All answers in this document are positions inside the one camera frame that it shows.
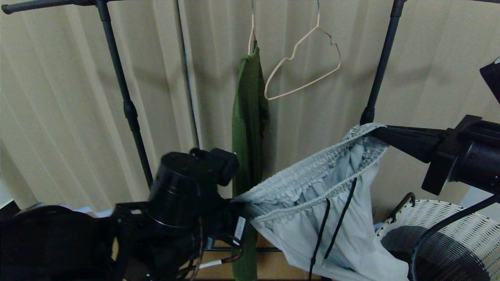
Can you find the pale grey shorts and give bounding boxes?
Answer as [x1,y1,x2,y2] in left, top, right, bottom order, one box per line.
[231,123,410,281]

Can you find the green printed sleeveless shirt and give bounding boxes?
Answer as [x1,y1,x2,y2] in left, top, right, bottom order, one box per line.
[231,41,270,281]

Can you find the beige curtain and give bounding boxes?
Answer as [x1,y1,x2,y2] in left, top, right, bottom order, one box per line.
[0,0,500,231]

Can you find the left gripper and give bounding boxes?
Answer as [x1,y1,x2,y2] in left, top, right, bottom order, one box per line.
[200,198,251,249]

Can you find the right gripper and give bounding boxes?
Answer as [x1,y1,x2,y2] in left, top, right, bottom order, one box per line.
[421,114,500,196]

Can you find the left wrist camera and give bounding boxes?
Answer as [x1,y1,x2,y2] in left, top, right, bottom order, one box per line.
[189,148,239,187]

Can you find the pink clothes hanger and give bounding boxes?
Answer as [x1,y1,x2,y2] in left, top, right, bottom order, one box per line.
[264,0,341,101]
[247,0,258,56]

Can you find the white laundry basket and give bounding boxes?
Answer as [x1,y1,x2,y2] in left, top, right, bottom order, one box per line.
[375,192,500,281]

